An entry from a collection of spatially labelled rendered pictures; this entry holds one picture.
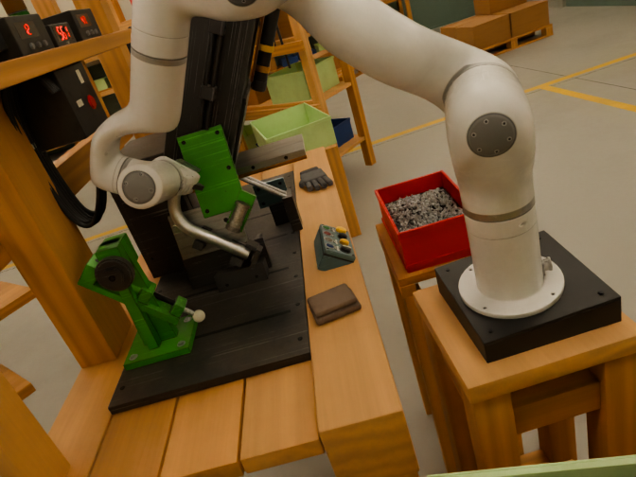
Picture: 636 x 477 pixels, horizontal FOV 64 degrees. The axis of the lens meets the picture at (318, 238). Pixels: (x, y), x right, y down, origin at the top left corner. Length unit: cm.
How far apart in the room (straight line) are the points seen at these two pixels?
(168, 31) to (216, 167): 50
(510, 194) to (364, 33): 34
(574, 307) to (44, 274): 104
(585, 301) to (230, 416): 66
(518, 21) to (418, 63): 673
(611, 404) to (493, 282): 32
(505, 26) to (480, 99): 668
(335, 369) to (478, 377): 25
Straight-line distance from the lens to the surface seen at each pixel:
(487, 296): 101
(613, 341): 101
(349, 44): 79
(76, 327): 128
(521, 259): 94
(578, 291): 103
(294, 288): 121
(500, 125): 74
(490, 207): 88
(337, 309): 106
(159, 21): 87
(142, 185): 98
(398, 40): 79
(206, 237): 129
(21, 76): 108
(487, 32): 726
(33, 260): 122
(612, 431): 117
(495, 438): 105
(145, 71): 91
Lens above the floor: 152
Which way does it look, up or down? 26 degrees down
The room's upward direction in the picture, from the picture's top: 18 degrees counter-clockwise
